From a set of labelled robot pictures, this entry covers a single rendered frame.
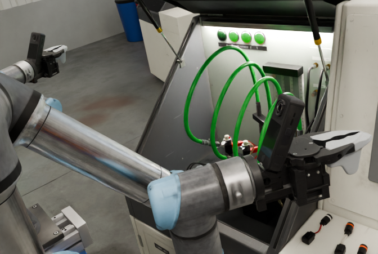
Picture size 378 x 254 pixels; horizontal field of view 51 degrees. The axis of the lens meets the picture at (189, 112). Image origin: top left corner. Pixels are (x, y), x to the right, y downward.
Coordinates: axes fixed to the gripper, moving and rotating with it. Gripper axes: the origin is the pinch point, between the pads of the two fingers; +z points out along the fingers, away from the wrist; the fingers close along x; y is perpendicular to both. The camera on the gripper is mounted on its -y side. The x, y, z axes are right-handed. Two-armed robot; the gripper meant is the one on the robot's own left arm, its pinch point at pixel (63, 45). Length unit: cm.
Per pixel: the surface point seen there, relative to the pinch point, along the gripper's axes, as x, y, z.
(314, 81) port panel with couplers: 92, 10, 19
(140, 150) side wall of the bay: 34, 37, -6
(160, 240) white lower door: 47, 66, -20
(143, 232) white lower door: 38, 68, -17
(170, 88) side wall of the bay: 38.3, 18.0, 13.6
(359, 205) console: 112, 28, -19
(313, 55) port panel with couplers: 91, 0, 19
